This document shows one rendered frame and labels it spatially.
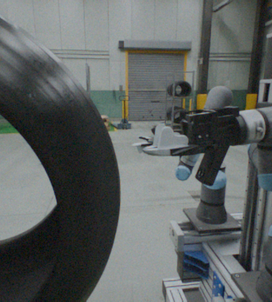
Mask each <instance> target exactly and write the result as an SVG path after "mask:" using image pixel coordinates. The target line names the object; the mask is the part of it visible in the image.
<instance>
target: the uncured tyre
mask: <svg viewBox="0 0 272 302"><path fill-rule="evenodd" d="M0 115H2V116H3V118H4V119H6V120H7V121H8V122H9V123H10V125H12V126H13V127H14V128H15V129H16V131H18V132H19V133H20V135H21V136H22V137H23V138H24V139H25V140H26V142H27V143H28V145H29V146H30V147H31V148H32V150H33V152H34V153H35V155H37V157H38V159H39V161H40V162H41V165H42V166H43V167H44V169H45V172H46V174H47V176H48V179H49V180H50V182H51V186H52V188H53V191H54V195H55V200H56V201H57V202H56V204H55V207H53V209H52V210H51V211H50V213H49V214H48V215H47V216H46V217H45V218H44V219H42V220H41V221H40V222H38V223H37V224H36V225H35V226H33V227H31V228H30V229H28V230H27V231H25V232H23V233H20V234H18V235H16V236H14V237H10V238H7V239H2V240H0V302H86V301H87V300H88V299H89V297H90V296H91V294H92V292H93V291H94V289H95V287H96V285H97V283H98V282H99V281H100V279H101V276H102V274H103V272H104V269H105V267H106V266H107V263H108V260H109V256H110V253H111V251H112V249H113V244H114V239H115V236H116V231H117V224H118V221H119V216H120V204H121V186H120V173H119V165H118V162H117V159H116V154H115V151H114V147H113V142H112V140H111V137H110V135H109V133H108V131H107V127H106V125H105V123H104V120H103V119H102V118H101V115H100V113H99V111H98V109H97V108H96V106H95V105H94V103H93V101H92V99H91V97H89V95H88V94H87V92H86V91H85V89H84V87H83V86H82V85H81V84H80V82H79V81H78V79H77V78H75V76H74V75H73V74H72V72H71V71H70V70H69V69H68V68H67V67H66V66H65V65H64V64H63V63H62V62H61V60H60V59H59V58H57V57H56V56H55V55H54V54H53V53H52V52H51V51H50V50H49V49H48V48H47V47H45V46H44V45H42V43H41V42H39V41H38V40H37V39H35V37H33V36H32V35H31V34H29V33H28V32H26V30H24V29H22V28H21V27H20V26H19V25H17V24H15V23H13V21H10V20H9V19H8V18H5V17H3V15H1V14H0Z"/></svg>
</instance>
